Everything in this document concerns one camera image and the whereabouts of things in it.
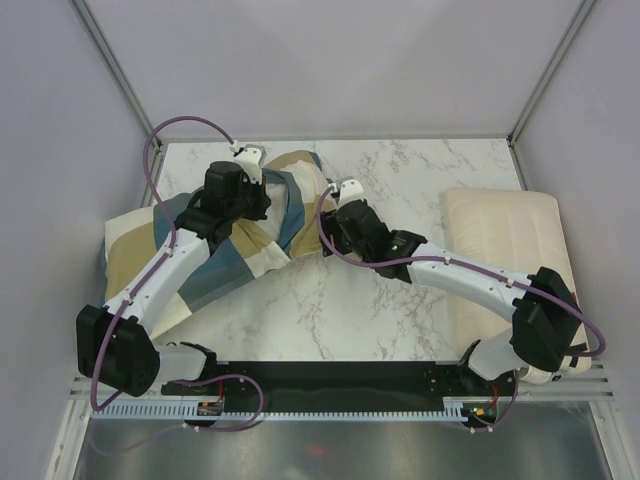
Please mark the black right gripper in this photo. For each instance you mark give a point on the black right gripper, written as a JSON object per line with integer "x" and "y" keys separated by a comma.
{"x": 331, "y": 226}

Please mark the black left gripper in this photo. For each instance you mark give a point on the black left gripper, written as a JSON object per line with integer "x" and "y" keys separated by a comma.
{"x": 258, "y": 213}

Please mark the white pillow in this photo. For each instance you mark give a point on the white pillow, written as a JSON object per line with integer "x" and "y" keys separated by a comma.
{"x": 278, "y": 222}

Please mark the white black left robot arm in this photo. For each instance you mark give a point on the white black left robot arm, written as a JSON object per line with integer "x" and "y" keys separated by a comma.
{"x": 114, "y": 345}

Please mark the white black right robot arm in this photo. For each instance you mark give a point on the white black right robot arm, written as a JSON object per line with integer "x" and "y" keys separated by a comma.
{"x": 544, "y": 338}

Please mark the cream pillow with bear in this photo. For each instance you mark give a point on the cream pillow with bear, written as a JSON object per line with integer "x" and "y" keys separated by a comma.
{"x": 513, "y": 230}

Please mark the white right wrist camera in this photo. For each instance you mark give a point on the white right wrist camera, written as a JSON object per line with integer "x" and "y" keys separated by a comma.
{"x": 346, "y": 190}

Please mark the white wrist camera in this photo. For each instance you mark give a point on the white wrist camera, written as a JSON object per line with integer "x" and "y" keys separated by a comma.
{"x": 346, "y": 190}
{"x": 250, "y": 157}

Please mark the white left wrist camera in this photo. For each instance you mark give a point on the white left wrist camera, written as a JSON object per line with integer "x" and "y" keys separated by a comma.
{"x": 250, "y": 157}

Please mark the white slotted cable duct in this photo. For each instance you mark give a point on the white slotted cable duct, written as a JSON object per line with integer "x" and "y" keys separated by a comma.
{"x": 191, "y": 409}

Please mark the aluminium left frame post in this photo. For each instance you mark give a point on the aluminium left frame post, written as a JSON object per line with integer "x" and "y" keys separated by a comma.
{"x": 102, "y": 45}

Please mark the aluminium frame post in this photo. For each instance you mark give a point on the aluminium frame post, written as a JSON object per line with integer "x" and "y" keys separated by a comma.
{"x": 102, "y": 45}
{"x": 573, "y": 29}

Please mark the aluminium extrusion rail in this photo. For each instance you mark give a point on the aluminium extrusion rail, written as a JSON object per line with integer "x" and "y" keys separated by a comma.
{"x": 591, "y": 385}

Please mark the aluminium right frame post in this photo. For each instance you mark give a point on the aluminium right frame post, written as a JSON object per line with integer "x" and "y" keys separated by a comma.
{"x": 573, "y": 29}

